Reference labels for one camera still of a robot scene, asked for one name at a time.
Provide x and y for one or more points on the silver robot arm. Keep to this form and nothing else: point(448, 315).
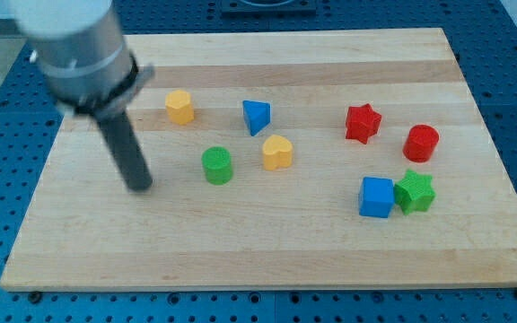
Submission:
point(79, 47)

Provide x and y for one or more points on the yellow hexagon block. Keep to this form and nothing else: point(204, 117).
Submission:
point(179, 107)

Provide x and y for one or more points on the yellow heart block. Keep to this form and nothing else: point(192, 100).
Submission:
point(277, 152)

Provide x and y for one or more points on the green cylinder block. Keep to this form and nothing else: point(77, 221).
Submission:
point(217, 165)

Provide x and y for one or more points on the blue triangle block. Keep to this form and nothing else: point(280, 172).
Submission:
point(256, 115)

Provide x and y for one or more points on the wooden board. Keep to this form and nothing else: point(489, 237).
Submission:
point(286, 229)

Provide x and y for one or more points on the red star block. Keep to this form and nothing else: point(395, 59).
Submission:
point(362, 122)

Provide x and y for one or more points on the blue cube block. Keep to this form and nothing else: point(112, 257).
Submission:
point(376, 197)

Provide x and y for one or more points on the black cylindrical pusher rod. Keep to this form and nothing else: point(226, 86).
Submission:
point(120, 138)

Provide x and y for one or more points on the green star block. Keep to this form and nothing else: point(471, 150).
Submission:
point(414, 192)

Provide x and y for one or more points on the red cylinder block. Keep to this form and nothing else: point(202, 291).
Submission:
point(421, 143)

